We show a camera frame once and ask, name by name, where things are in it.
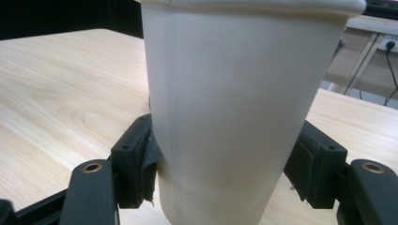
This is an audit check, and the black power plug cable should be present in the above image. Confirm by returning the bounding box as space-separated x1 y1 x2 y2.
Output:
384 40 398 107

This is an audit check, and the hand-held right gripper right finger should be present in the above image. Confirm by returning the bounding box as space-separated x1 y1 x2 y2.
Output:
283 120 349 210

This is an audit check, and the black curtain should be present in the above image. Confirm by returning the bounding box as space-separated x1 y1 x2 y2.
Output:
0 0 145 41

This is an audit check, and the white paper drinking cup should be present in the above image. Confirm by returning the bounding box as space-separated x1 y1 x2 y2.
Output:
136 0 368 225

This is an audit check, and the white power socket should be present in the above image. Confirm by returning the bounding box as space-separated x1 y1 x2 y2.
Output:
377 35 398 53

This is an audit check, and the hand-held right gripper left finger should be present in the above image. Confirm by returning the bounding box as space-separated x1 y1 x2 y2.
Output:
110 112 162 210

